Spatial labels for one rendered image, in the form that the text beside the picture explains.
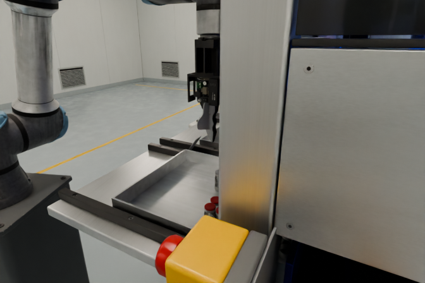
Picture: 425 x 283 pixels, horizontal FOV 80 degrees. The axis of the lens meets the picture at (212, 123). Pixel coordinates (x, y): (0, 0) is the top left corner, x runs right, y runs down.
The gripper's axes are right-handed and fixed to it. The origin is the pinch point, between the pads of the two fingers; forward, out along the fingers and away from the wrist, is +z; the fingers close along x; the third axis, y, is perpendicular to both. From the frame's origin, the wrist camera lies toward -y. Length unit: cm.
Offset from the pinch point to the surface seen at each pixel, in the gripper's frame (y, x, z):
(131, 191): 12.5, -14.7, 10.8
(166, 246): 30.2, 8.5, -0.3
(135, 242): 21.1, -5.8, 13.1
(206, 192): 3.1, -1.9, 12.9
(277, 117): 23.9, 16.9, -13.2
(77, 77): -322, -508, 65
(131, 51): -494, -510, 17
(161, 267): 31.4, 8.7, 1.1
